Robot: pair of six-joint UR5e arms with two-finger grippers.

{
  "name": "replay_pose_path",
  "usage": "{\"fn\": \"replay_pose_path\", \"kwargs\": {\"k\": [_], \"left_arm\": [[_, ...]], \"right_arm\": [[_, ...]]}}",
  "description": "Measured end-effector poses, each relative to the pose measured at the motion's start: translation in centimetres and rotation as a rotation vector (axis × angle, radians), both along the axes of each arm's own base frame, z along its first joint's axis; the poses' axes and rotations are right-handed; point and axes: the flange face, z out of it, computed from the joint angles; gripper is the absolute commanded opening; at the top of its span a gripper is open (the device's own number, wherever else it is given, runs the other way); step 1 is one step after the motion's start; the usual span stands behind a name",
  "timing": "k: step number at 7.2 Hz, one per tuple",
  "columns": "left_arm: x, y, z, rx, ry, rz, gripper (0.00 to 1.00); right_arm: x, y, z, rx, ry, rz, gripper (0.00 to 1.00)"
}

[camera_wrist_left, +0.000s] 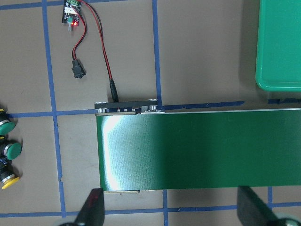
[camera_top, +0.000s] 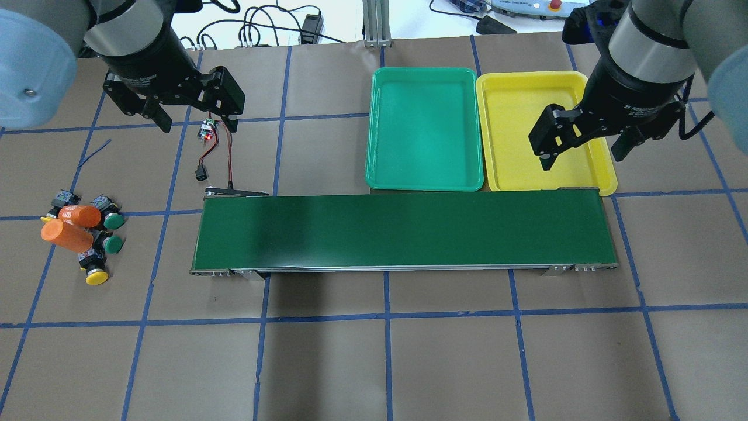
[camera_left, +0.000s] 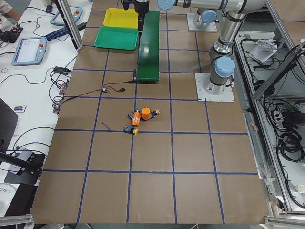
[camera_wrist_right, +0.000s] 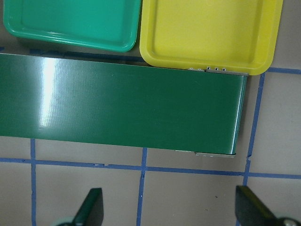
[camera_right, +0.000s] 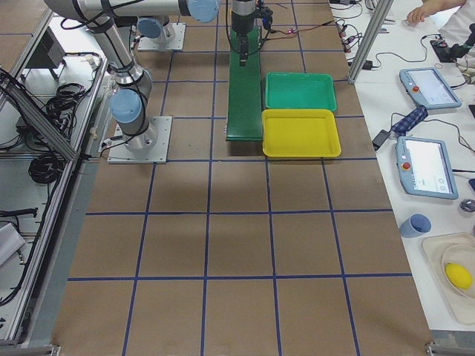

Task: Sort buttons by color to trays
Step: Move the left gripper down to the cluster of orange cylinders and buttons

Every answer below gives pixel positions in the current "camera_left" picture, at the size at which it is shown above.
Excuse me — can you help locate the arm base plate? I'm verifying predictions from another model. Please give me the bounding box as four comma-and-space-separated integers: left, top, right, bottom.
195, 73, 235, 103
186, 10, 217, 32

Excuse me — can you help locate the yellow push button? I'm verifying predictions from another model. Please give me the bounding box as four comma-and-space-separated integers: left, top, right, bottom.
123, 125, 138, 135
150, 109, 160, 119

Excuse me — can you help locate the near blue teach pendant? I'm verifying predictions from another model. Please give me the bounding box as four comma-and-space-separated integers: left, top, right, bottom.
11, 37, 47, 66

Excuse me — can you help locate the black camera stand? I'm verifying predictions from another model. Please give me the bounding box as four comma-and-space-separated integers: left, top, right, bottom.
0, 100, 46, 185

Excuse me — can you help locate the orange cylinder with label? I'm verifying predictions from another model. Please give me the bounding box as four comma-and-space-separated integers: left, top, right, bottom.
131, 111, 142, 126

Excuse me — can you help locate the plain orange cylinder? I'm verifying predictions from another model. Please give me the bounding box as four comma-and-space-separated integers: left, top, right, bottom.
142, 107, 151, 120

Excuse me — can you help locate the far blue teach pendant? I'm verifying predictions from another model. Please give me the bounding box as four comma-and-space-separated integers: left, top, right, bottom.
50, 6, 83, 26

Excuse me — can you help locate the red black power cable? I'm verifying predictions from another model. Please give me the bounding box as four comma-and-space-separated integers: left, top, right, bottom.
59, 80, 136, 105

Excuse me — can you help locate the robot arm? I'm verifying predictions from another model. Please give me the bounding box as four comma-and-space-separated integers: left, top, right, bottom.
121, 0, 217, 35
157, 0, 245, 95

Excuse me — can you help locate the blue teach pendant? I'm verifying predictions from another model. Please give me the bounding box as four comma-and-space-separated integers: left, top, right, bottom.
11, 37, 47, 66
50, 6, 83, 26

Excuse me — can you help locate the aluminium frame post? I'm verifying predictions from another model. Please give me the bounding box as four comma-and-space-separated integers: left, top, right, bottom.
55, 0, 83, 50

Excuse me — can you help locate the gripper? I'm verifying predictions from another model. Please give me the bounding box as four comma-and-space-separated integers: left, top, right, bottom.
134, 0, 149, 36

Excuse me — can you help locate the green conveyor belt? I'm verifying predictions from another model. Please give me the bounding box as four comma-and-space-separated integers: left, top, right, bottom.
133, 10, 160, 82

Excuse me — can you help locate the yellow tray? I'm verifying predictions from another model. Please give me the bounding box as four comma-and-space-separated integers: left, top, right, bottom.
103, 8, 138, 29

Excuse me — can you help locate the crumpled white paper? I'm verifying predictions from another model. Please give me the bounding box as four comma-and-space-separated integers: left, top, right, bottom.
249, 39, 278, 63

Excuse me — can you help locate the green tray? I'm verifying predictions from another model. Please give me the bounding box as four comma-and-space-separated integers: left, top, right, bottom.
94, 26, 139, 51

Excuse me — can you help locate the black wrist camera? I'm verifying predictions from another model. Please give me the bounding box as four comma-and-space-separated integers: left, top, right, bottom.
121, 0, 132, 11

